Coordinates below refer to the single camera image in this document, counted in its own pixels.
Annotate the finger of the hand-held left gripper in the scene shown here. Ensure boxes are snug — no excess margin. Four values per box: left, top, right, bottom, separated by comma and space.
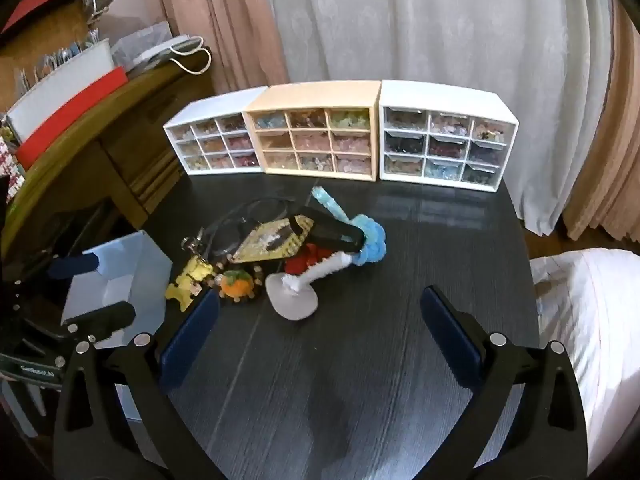
62, 302, 137, 344
47, 252, 102, 279

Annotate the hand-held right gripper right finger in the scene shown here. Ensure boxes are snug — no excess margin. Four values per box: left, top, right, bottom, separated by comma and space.
415, 285, 589, 480

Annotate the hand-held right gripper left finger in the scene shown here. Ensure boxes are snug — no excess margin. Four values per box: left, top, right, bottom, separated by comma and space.
52, 290, 221, 480

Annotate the light blue cardboard box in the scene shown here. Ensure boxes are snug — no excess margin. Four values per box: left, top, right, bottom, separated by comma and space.
61, 230, 174, 347

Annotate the yellow figure keychain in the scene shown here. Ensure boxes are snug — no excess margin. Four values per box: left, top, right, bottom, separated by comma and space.
166, 230, 219, 314

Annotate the orange felt fruit charm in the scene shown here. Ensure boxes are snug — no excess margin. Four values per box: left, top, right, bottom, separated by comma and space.
220, 269, 254, 304

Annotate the brown beaded bracelet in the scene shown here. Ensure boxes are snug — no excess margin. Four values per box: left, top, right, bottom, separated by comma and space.
207, 257, 264, 307

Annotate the white fuzzy stem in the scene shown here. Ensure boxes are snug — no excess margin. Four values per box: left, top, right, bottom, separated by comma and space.
265, 250, 354, 321

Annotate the blue fuzzy pipe cleaner flower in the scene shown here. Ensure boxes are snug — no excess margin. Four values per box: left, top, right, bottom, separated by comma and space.
310, 186, 387, 264

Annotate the black cord necklace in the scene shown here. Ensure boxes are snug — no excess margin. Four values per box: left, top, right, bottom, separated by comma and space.
202, 197, 301, 261

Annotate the red fuzzy ornament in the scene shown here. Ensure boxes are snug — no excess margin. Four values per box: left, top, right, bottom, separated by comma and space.
290, 242, 332, 274

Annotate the black hair clip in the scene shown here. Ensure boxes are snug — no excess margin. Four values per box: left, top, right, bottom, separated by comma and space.
287, 205, 369, 254

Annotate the wooden cabinet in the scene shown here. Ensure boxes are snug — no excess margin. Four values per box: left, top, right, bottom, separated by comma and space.
0, 47, 221, 261

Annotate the white bedding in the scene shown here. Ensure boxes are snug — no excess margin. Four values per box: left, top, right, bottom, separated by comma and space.
529, 250, 640, 472

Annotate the red and white box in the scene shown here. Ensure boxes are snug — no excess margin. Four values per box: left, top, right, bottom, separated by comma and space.
5, 40, 131, 171

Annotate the small white drawer organizer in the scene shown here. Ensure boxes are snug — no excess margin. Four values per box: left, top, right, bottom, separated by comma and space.
164, 86, 269, 177

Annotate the large white drawer organizer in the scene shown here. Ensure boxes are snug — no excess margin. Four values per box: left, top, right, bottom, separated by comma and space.
378, 79, 519, 195

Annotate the white paper bag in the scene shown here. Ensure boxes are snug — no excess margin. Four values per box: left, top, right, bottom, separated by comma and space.
110, 22, 214, 81

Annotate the pink curtain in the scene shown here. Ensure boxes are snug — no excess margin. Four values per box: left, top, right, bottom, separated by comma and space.
562, 0, 640, 241
155, 0, 291, 96

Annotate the peach drawer organizer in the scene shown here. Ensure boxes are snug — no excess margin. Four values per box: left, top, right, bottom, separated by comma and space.
243, 81, 382, 181

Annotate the white lace curtain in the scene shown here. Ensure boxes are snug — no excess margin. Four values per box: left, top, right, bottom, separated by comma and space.
260, 0, 616, 236

